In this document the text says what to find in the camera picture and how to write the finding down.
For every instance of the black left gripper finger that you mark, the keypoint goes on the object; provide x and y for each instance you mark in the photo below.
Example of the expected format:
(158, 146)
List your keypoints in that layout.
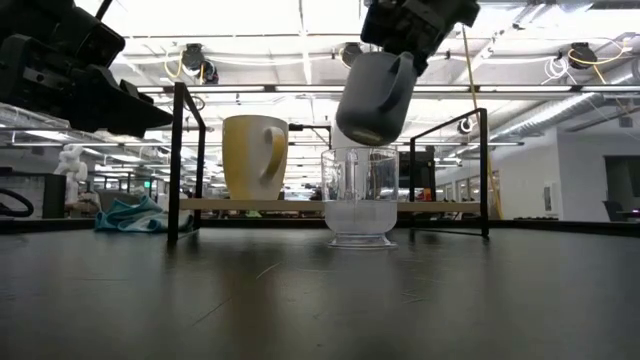
(125, 112)

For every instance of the grey mug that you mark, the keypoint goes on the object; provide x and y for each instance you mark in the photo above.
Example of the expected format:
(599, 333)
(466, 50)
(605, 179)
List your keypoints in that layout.
(372, 100)

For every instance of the clear glass cup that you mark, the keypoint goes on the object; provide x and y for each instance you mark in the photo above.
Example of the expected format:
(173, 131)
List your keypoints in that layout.
(360, 220)

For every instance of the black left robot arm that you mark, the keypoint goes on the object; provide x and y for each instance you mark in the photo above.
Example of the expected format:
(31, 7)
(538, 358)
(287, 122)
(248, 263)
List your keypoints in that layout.
(30, 6)

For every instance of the light blue cloth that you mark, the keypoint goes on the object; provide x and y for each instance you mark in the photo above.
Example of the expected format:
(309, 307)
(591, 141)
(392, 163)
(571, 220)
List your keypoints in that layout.
(132, 217)

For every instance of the wooden shelf with black frame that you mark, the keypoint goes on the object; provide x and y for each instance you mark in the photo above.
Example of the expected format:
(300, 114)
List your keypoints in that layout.
(176, 165)

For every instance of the white wall box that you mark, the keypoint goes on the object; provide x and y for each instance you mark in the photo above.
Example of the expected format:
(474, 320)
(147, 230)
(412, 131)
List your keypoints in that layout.
(550, 197)

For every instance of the black table frame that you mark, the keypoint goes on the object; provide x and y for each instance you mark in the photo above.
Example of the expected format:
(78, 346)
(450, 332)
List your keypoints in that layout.
(550, 226)

